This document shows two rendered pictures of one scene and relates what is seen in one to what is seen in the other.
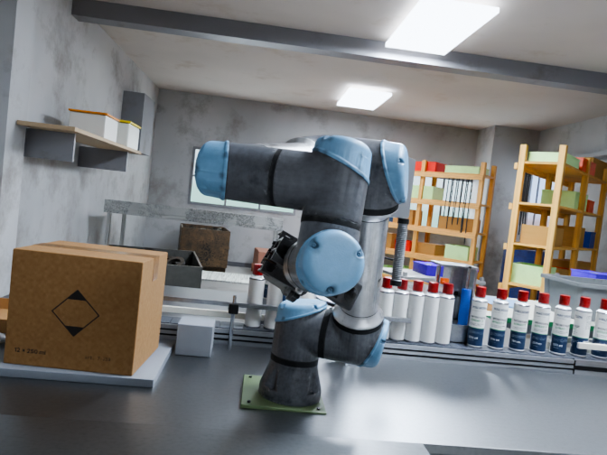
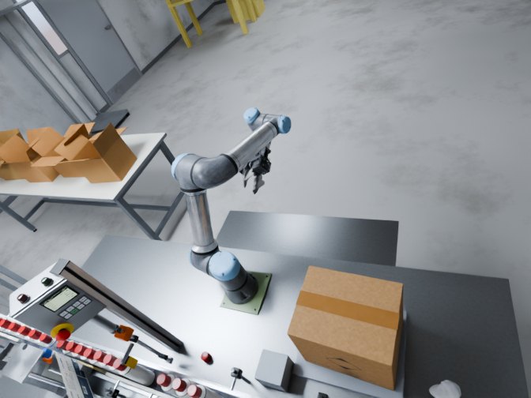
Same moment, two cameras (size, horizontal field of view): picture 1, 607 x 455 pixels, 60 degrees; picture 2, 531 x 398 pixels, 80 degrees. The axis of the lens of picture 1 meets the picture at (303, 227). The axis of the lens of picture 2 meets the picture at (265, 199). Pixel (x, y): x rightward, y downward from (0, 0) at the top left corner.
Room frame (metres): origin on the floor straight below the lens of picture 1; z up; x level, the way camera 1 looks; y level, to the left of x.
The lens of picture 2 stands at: (1.68, 0.72, 2.06)
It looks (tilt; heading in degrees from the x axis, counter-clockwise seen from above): 44 degrees down; 221
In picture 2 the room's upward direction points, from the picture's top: 25 degrees counter-clockwise
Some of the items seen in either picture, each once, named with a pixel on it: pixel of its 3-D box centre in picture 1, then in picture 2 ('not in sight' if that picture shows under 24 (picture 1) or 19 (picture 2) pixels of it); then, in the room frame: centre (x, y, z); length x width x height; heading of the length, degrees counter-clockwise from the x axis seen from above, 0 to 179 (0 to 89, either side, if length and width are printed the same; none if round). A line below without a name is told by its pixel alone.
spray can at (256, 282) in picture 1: (255, 295); (206, 397); (1.68, 0.13, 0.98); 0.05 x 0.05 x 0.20
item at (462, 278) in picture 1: (450, 301); (50, 370); (1.83, -0.54, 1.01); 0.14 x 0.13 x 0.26; 96
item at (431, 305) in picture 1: (430, 311); (88, 354); (1.73, -0.45, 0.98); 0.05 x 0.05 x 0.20
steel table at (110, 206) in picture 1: (194, 250); not in sight; (6.52, 1.32, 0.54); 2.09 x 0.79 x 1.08; 95
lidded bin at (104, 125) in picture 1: (94, 126); not in sight; (4.88, 2.04, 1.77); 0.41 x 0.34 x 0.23; 5
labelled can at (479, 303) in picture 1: (477, 316); (61, 345); (1.75, -0.62, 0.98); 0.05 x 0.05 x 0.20
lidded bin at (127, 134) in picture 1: (116, 134); not in sight; (5.62, 2.10, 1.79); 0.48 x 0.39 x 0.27; 5
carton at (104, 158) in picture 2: not in sight; (99, 152); (0.55, -1.68, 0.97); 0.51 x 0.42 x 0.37; 10
